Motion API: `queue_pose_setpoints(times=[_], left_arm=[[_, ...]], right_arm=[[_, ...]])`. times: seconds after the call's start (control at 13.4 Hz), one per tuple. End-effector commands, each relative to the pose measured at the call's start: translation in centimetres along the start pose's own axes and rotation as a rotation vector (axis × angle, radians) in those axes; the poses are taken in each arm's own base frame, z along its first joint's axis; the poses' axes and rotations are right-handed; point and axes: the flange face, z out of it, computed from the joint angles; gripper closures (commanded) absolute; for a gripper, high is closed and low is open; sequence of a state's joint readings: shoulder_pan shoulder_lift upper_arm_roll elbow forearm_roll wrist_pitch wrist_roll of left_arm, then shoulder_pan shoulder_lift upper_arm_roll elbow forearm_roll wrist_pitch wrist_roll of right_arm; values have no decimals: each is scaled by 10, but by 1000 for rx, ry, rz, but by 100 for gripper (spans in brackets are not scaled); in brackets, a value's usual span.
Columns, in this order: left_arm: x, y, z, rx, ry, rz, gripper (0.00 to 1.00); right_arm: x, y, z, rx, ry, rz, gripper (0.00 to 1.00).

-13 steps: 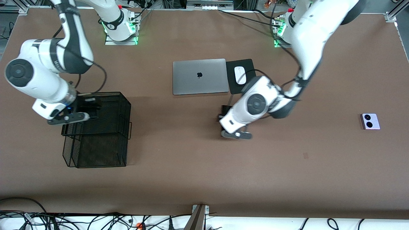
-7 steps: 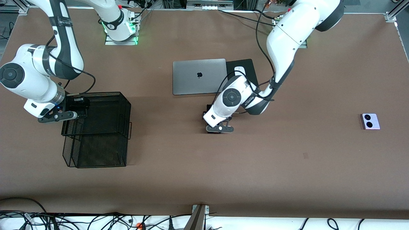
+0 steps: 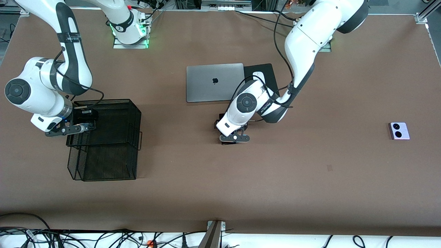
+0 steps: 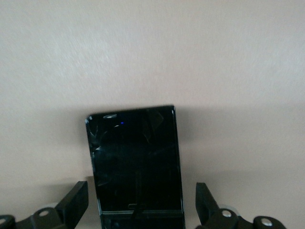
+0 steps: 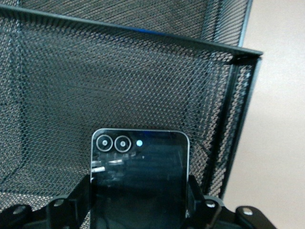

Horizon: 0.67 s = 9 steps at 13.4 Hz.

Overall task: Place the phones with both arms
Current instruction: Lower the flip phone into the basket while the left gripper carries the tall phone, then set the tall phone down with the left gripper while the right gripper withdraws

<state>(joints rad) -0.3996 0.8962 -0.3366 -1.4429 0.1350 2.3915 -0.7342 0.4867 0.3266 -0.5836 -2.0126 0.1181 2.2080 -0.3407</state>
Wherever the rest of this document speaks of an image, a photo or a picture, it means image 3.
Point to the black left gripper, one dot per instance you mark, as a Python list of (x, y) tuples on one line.
[(218, 125)]

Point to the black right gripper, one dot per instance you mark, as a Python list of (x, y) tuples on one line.
[(81, 117)]

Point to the long black smartphone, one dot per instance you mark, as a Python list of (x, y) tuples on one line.
[(223, 117)]

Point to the lilac flip phone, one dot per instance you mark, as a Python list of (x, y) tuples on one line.
[(399, 131)]

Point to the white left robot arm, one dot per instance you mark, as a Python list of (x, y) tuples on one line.
[(310, 38)]

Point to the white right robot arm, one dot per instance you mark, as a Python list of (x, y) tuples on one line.
[(34, 93)]

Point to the black mesh two-tier organizer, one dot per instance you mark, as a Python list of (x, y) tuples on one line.
[(103, 162)]

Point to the white computer mouse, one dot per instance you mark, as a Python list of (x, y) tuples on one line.
[(258, 74)]

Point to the silver closed laptop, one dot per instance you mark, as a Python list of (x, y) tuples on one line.
[(206, 82)]

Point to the black mouse pad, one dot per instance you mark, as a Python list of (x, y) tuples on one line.
[(265, 70)]

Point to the grey power strip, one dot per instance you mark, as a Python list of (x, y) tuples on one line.
[(224, 3)]

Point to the small copper coloured object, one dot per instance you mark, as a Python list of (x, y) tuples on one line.
[(288, 4)]

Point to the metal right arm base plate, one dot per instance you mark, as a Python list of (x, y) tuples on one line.
[(119, 45)]

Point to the grey metal camera bracket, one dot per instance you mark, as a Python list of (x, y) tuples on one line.
[(213, 237)]

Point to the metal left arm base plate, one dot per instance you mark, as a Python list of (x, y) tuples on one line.
[(327, 48)]

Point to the aluminium frame profile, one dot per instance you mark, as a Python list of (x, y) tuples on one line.
[(8, 11), (423, 18)]

